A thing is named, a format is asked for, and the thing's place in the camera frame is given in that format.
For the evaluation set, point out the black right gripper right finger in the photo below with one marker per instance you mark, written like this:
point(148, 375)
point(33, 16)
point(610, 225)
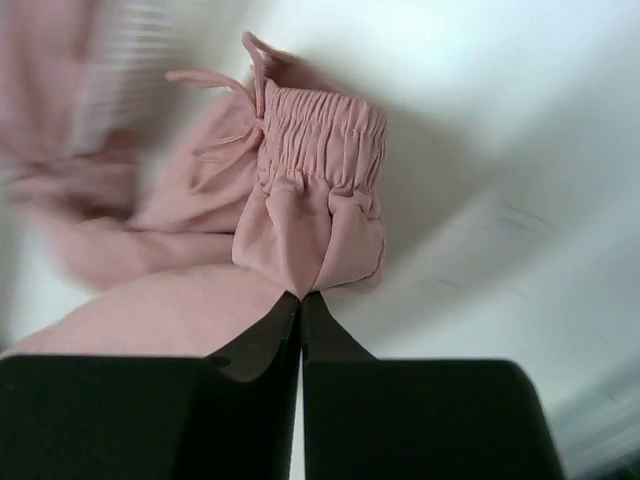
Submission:
point(368, 418)

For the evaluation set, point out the pink trousers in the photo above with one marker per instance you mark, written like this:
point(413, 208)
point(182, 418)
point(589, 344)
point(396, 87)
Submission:
point(271, 191)

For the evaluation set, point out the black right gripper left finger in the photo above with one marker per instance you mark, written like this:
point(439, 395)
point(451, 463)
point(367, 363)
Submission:
point(228, 415)

